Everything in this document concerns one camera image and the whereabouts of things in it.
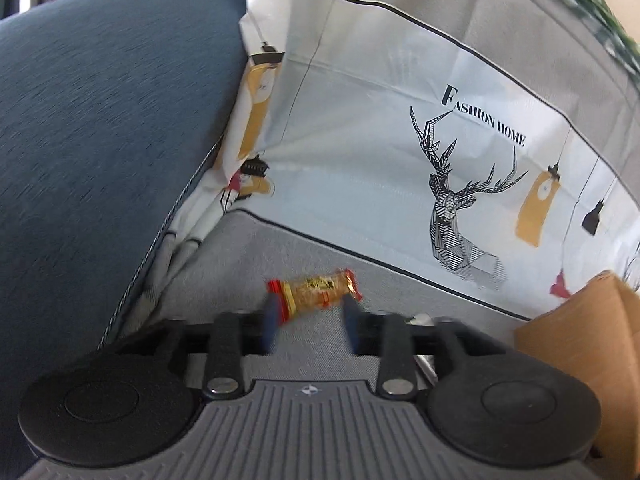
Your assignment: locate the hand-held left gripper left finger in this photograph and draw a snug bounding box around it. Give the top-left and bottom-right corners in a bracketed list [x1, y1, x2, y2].
[159, 295, 281, 402]

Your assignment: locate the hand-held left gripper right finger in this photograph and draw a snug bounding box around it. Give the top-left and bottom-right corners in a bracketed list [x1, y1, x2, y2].
[340, 295, 482, 402]

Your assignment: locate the clear red-ended peanut packet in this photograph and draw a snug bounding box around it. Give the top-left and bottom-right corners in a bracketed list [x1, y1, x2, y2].
[266, 268, 364, 321]

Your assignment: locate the brown cardboard box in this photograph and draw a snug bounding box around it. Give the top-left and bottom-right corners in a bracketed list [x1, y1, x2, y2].
[514, 270, 640, 461]

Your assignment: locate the deer print sofa cover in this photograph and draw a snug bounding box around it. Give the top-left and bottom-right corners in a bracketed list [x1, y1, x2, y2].
[100, 0, 640, 361]

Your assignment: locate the green checkered cloth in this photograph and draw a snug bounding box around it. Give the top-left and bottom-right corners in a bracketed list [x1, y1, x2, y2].
[520, 0, 640, 82]

